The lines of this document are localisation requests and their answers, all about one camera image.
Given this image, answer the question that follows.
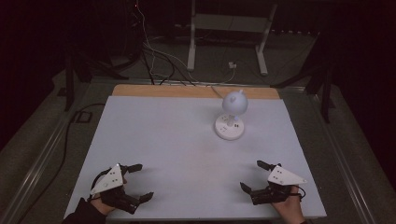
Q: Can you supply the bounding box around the metal floor rail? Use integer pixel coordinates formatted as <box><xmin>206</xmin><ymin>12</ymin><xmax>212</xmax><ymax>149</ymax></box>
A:
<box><xmin>0</xmin><ymin>81</ymin><xmax>94</xmax><ymax>224</ymax></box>
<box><xmin>306</xmin><ymin>90</ymin><xmax>379</xmax><ymax>224</ymax></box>

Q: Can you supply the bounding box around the person's left hand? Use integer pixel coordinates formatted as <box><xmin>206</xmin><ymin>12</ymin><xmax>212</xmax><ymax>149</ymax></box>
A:
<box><xmin>90</xmin><ymin>194</ymin><xmax>119</xmax><ymax>217</ymax></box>

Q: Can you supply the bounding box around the white table mat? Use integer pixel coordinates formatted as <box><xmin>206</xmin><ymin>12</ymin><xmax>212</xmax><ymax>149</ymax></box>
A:
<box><xmin>64</xmin><ymin>95</ymin><xmax>328</xmax><ymax>220</ymax></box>

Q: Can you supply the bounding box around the thin white cable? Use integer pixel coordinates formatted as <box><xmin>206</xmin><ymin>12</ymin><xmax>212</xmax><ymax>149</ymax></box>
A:
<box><xmin>134</xmin><ymin>0</ymin><xmax>194</xmax><ymax>86</ymax></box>

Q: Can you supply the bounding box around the black tripod stand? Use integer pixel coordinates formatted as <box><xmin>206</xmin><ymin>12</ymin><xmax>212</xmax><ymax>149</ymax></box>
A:
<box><xmin>270</xmin><ymin>31</ymin><xmax>339</xmax><ymax>124</ymax></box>

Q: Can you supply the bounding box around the black cable bundle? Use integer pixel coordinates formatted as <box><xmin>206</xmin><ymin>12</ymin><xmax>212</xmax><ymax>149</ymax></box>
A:
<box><xmin>141</xmin><ymin>46</ymin><xmax>196</xmax><ymax>87</ymax></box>

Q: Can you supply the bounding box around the white lamp cable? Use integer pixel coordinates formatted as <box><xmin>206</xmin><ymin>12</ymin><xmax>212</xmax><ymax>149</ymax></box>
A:
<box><xmin>190</xmin><ymin>66</ymin><xmax>237</xmax><ymax>100</ymax></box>

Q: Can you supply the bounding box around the white metal stand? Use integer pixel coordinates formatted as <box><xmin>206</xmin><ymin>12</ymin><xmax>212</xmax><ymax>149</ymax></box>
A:
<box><xmin>186</xmin><ymin>0</ymin><xmax>279</xmax><ymax>77</ymax></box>

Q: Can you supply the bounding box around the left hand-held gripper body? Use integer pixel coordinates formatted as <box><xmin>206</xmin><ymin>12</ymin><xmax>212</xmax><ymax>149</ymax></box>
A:
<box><xmin>90</xmin><ymin>163</ymin><xmax>141</xmax><ymax>216</ymax></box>

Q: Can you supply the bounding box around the person's right hand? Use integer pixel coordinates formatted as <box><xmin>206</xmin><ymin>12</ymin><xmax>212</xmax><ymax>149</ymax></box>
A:
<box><xmin>272</xmin><ymin>185</ymin><xmax>305</xmax><ymax>219</ymax></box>

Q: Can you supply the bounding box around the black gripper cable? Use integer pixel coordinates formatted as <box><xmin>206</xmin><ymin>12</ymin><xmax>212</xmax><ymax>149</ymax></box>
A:
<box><xmin>290</xmin><ymin>186</ymin><xmax>307</xmax><ymax>202</ymax></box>

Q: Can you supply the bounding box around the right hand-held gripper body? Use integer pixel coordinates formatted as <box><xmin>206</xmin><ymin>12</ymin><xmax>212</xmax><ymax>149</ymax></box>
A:
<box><xmin>249</xmin><ymin>165</ymin><xmax>308</xmax><ymax>206</ymax></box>

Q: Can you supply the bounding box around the black floor cable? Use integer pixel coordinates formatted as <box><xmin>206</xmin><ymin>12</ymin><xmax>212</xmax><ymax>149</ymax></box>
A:
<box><xmin>18</xmin><ymin>102</ymin><xmax>106</xmax><ymax>224</ymax></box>

